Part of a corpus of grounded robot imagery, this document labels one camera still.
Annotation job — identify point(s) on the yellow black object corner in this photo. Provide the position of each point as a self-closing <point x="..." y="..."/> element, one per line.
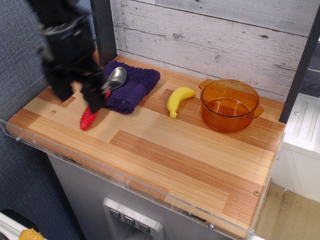
<point x="30" y="234"/>

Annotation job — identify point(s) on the purple folded towel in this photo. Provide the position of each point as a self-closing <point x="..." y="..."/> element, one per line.
<point x="139" y="83"/>

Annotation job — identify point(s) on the black vertical post right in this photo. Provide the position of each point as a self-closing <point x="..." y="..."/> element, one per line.
<point x="302" y="68"/>

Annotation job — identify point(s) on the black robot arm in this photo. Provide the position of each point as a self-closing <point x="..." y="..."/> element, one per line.
<point x="58" y="8"/>

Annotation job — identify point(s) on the white ribbed appliance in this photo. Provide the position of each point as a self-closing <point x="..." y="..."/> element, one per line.
<point x="297" y="164"/>

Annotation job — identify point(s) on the silver dispenser button panel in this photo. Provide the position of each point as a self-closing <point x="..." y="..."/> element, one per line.
<point x="126" y="223"/>

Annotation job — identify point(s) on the red handled metal spoon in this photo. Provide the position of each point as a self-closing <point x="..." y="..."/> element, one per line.
<point x="115" y="80"/>

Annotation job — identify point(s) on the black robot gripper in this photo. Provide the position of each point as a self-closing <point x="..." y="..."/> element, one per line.
<point x="68" y="56"/>

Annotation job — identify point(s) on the orange transparent plastic pot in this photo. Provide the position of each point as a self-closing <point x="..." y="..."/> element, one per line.
<point x="228" y="105"/>

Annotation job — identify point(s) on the clear acrylic table guard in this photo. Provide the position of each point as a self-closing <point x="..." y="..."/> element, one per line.
<point x="181" y="164"/>

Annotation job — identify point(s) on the grey toy fridge cabinet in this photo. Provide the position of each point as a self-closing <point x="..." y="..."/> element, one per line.
<point x="85" y="192"/>

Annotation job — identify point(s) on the yellow toy banana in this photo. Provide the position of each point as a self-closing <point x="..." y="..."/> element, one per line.
<point x="176" y="97"/>

